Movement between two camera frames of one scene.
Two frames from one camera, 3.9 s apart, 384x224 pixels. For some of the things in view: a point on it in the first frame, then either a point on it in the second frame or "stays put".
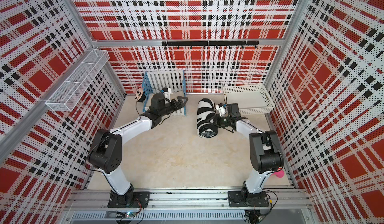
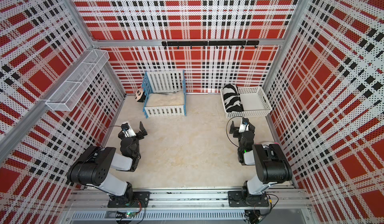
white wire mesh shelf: x=71 y=89 stays put
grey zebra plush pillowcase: x=206 y=126 → x=232 y=99
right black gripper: x=217 y=122 → x=236 y=131
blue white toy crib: x=153 y=82 stays put
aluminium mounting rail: x=92 y=205 stays put
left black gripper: x=181 y=105 → x=139 y=134
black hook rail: x=255 y=43 stays put
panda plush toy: x=139 y=95 stays put
